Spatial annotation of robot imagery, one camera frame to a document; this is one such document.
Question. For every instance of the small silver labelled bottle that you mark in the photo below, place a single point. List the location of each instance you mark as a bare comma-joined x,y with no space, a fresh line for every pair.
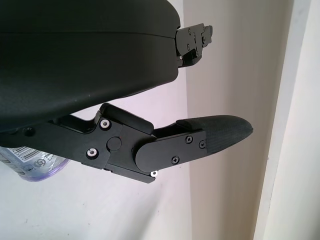
37,163

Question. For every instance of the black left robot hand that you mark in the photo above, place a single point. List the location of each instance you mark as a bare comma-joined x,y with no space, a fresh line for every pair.
75,65

